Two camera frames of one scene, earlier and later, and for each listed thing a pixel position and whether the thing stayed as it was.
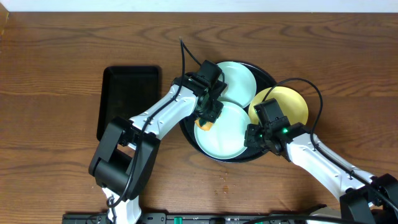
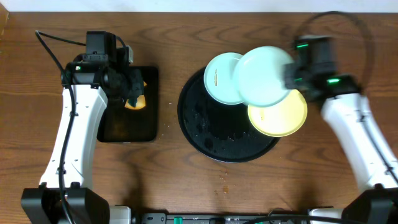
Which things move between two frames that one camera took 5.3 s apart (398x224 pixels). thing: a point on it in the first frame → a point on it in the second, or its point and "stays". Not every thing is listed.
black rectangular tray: (127, 93) stays
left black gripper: (210, 111) → (134, 88)
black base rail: (186, 218) stays
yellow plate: (292, 105) stays
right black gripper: (252, 139) → (290, 76)
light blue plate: (225, 139) → (257, 76)
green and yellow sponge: (206, 126) → (140, 102)
